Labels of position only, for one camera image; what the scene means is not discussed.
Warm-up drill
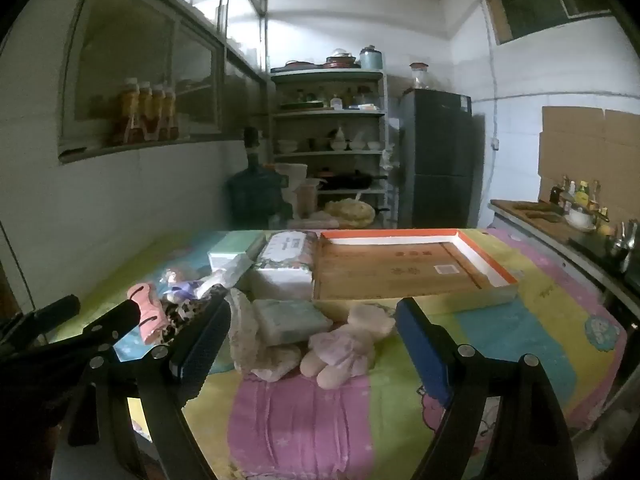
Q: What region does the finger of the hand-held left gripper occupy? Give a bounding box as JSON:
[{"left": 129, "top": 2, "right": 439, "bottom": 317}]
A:
[
  {"left": 75, "top": 303, "right": 142, "bottom": 361},
  {"left": 0, "top": 295, "right": 82, "bottom": 356}
]

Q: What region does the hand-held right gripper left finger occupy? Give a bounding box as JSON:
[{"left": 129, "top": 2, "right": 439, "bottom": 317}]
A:
[{"left": 50, "top": 298, "right": 233, "bottom": 480}]

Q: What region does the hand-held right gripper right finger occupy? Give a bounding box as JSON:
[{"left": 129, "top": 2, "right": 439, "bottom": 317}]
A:
[{"left": 395, "top": 296, "right": 581, "bottom": 480}]

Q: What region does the leopard print cloth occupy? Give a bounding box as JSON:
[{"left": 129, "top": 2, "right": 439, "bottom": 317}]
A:
[{"left": 162, "top": 299, "right": 213, "bottom": 343}]

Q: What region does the white lace cloth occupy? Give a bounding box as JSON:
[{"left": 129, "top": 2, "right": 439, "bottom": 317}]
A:
[{"left": 226, "top": 289, "right": 303, "bottom": 382}]

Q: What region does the small purple doll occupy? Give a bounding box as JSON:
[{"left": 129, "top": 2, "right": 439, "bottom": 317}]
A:
[{"left": 160, "top": 269, "right": 211, "bottom": 303}]

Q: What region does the pale pink plush toy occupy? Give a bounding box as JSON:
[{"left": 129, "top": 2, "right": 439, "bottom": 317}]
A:
[{"left": 299, "top": 304, "right": 397, "bottom": 390}]

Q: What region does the green floral packet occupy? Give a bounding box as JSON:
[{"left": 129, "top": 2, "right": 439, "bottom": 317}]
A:
[{"left": 251, "top": 299, "right": 334, "bottom": 347}]

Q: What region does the orange rimmed cardboard box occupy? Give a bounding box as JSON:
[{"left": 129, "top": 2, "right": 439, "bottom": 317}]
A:
[{"left": 312, "top": 228, "right": 519, "bottom": 317}]

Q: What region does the mint green box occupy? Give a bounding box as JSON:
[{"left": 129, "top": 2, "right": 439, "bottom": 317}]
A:
[{"left": 207, "top": 231, "right": 268, "bottom": 273}]

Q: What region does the cartoon printed blanket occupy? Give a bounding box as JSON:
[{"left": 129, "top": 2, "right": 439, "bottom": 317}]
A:
[{"left": 47, "top": 227, "right": 628, "bottom": 480}]

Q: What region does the floral tissue pack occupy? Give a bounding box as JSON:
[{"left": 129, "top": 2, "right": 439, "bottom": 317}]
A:
[{"left": 248, "top": 230, "right": 319, "bottom": 302}]

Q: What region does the pale yellow flatbread pile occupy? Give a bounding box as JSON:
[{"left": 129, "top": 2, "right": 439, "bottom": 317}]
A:
[{"left": 325, "top": 199, "right": 376, "bottom": 228}]

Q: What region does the blue water jug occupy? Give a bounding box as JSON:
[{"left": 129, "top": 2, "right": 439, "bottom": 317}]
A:
[{"left": 227, "top": 157, "right": 286, "bottom": 226}]

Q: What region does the wooden cutting board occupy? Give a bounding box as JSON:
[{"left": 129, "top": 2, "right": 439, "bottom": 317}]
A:
[{"left": 490, "top": 199, "right": 581, "bottom": 243}]

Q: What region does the clear plastic container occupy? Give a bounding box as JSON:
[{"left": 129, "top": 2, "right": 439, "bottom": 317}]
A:
[{"left": 295, "top": 180, "right": 321, "bottom": 218}]

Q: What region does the kitchen counter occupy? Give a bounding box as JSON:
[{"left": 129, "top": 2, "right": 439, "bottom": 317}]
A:
[{"left": 489, "top": 199, "right": 640, "bottom": 321}]

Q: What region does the white bucket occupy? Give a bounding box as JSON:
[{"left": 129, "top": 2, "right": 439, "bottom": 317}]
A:
[{"left": 275, "top": 162, "right": 308, "bottom": 211}]

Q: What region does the black frying pan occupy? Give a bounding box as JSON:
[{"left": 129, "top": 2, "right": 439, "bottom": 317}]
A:
[{"left": 320, "top": 170, "right": 388, "bottom": 193}]

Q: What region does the dark grey refrigerator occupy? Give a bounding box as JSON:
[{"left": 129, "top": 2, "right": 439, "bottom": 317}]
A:
[{"left": 398, "top": 89, "right": 475, "bottom": 230}]

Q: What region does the black induction cooker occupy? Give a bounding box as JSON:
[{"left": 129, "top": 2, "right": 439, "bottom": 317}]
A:
[{"left": 567, "top": 232, "right": 631, "bottom": 273}]

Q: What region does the large white bowl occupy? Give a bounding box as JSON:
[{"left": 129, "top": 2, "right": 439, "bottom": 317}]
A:
[{"left": 565, "top": 207, "right": 598, "bottom": 233}]

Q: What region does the black water pump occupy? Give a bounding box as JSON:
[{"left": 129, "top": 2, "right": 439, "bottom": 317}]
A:
[{"left": 243, "top": 127, "right": 264, "bottom": 159}]

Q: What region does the steel kettle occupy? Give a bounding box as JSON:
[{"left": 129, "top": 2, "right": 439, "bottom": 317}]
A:
[{"left": 605, "top": 220, "right": 638, "bottom": 272}]

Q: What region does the cluster of condiment bottles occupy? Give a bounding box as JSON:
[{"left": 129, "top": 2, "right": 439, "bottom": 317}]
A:
[{"left": 550, "top": 175, "right": 612, "bottom": 222}]

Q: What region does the metal shelf unit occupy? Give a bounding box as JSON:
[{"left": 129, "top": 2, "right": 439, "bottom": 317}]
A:
[{"left": 269, "top": 69, "right": 390, "bottom": 211}]

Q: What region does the glass partition window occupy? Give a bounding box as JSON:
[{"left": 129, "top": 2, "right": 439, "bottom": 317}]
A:
[{"left": 59, "top": 0, "right": 268, "bottom": 163}]

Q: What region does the row of jars and bottles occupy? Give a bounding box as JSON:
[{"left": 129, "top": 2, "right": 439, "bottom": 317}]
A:
[{"left": 280, "top": 87, "right": 383, "bottom": 111}]

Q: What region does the large brown cardboard sheet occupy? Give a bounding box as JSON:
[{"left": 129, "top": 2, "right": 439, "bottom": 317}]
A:
[{"left": 537, "top": 105, "right": 640, "bottom": 211}]

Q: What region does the glass jar red lid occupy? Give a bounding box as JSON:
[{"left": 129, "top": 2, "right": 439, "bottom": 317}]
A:
[{"left": 409, "top": 62, "right": 431, "bottom": 91}]

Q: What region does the teal canister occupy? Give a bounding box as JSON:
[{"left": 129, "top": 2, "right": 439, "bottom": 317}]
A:
[{"left": 359, "top": 45, "right": 385, "bottom": 71}]

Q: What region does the red pot glass lid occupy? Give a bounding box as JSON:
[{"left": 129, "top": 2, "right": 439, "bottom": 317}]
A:
[{"left": 324, "top": 49, "right": 358, "bottom": 69}]

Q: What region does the narrow brown cardboard strip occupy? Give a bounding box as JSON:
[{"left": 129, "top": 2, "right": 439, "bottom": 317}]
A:
[{"left": 487, "top": 0, "right": 513, "bottom": 43}]

